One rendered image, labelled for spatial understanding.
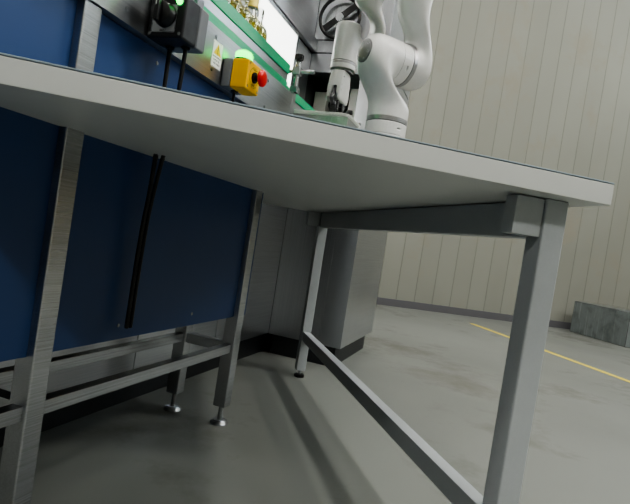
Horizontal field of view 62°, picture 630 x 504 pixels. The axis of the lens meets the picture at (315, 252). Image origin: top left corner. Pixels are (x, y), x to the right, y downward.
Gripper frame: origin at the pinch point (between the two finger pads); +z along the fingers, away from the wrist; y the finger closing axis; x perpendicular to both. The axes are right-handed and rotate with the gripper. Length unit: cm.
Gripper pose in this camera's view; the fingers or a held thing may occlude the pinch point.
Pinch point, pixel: (334, 118)
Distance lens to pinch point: 182.2
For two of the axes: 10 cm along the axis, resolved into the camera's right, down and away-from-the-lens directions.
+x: 9.3, 1.5, -3.4
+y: -3.4, -0.3, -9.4
